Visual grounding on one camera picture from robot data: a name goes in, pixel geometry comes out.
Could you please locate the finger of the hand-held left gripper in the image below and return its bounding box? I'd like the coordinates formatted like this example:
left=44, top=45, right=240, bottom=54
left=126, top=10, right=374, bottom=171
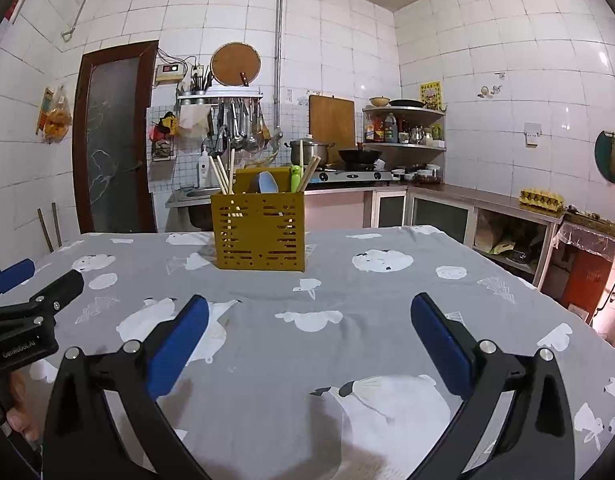
left=0, top=258, right=36, bottom=308
left=0, top=269, right=85, bottom=334

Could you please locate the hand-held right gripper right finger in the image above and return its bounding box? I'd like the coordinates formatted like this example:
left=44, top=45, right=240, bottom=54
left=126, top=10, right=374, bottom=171
left=405, top=292, right=575, bottom=480

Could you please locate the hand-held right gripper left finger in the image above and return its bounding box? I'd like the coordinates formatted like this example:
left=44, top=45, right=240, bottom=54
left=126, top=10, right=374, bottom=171
left=42, top=294, right=211, bottom=480

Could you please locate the yellow slotted utensil holder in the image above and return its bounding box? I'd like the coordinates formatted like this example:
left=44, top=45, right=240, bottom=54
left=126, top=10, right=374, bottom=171
left=210, top=166, right=307, bottom=273

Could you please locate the row of hanging metal utensils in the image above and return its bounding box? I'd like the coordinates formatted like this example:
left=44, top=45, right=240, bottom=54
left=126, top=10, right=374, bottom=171
left=214, top=99, right=271, bottom=155

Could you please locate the person's left hand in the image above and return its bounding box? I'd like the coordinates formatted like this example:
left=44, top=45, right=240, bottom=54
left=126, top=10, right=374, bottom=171
left=6, top=372, right=43, bottom=456

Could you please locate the pair of wooden sticks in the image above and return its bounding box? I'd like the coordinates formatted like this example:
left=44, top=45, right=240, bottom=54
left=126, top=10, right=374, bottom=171
left=36, top=202, right=64, bottom=254

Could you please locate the grey printed tablecloth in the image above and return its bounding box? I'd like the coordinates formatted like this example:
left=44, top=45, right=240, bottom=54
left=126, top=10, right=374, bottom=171
left=0, top=225, right=615, bottom=480

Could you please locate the kitchen counter cabinet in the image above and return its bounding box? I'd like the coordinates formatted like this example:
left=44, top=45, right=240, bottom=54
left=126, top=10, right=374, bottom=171
left=302, top=182, right=566, bottom=288

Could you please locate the steel sink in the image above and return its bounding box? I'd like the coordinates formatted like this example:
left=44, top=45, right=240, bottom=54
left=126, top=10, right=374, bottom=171
left=166, top=187, right=224, bottom=234

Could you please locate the bag of oranges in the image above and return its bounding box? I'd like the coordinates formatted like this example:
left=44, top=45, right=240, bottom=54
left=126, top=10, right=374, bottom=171
left=43, top=85, right=73, bottom=144

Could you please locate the red cabinet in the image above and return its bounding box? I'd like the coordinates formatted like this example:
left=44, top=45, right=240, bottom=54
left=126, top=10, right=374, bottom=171
left=541, top=217, right=615, bottom=323

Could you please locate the brown framed glass door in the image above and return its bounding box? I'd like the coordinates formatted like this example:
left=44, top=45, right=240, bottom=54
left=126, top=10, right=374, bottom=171
left=72, top=40, right=160, bottom=235

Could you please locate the group of bowls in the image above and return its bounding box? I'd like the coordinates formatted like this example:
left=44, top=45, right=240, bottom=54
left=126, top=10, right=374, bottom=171
left=391, top=162, right=445, bottom=185

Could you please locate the white soap bottle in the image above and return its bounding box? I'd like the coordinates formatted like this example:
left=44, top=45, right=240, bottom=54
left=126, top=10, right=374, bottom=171
left=197, top=152, right=213, bottom=189

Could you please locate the yellow egg carton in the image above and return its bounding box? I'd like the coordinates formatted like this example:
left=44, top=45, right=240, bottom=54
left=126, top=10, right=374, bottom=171
left=518, top=188, right=565, bottom=211

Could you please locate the steel gas stove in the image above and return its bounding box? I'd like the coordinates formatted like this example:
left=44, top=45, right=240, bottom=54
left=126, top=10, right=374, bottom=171
left=306, top=167, right=395, bottom=185

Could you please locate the black wok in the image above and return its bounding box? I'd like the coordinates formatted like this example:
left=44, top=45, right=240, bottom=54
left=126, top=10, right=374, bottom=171
left=337, top=145, right=383, bottom=165

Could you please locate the row of condiment bottles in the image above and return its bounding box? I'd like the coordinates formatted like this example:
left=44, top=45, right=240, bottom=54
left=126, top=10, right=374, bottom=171
left=364, top=112, right=444, bottom=144

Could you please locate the steel cooking pot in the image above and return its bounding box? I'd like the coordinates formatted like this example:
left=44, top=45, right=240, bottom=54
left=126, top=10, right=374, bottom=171
left=286, top=137, right=335, bottom=167

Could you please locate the rectangular wooden cutting board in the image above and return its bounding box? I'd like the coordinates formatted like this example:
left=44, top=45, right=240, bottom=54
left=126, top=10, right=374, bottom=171
left=308, top=93, right=357, bottom=151

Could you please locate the round green board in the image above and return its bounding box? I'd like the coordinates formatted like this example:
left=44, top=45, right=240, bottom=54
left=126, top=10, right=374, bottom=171
left=594, top=129, right=615, bottom=185

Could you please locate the round wooden board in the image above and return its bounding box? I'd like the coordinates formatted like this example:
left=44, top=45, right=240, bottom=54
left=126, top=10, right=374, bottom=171
left=210, top=42, right=262, bottom=89

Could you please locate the wire wall rack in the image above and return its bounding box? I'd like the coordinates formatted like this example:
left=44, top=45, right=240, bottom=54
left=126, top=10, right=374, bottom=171
left=150, top=109, right=179, bottom=163

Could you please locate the beige wall control box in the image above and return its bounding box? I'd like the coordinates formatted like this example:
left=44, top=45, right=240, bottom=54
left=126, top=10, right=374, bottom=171
left=154, top=63, right=186, bottom=85

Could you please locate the yellow wall calendar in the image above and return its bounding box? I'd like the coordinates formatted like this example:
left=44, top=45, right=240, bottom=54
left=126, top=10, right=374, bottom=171
left=419, top=80, right=443, bottom=111

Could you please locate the steel wall rack shelf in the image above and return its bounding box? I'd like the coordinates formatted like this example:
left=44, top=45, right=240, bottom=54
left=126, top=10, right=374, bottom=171
left=176, top=87, right=265, bottom=107

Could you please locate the grey wall pipe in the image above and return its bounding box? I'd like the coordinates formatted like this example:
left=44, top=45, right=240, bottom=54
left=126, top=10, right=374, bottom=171
left=274, top=0, right=285, bottom=132

